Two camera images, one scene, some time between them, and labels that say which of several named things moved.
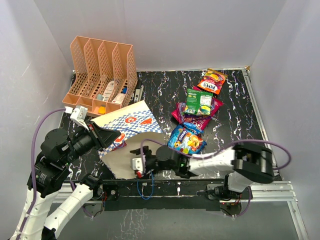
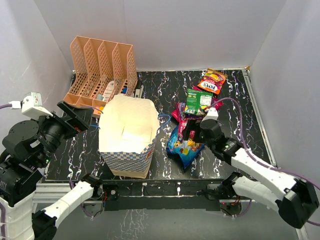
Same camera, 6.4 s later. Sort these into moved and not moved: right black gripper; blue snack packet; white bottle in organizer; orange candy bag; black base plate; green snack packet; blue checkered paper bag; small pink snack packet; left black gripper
Moved: small pink snack packet; blue checkered paper bag; left black gripper; right black gripper
Not moved: black base plate; blue snack packet; green snack packet; orange candy bag; white bottle in organizer
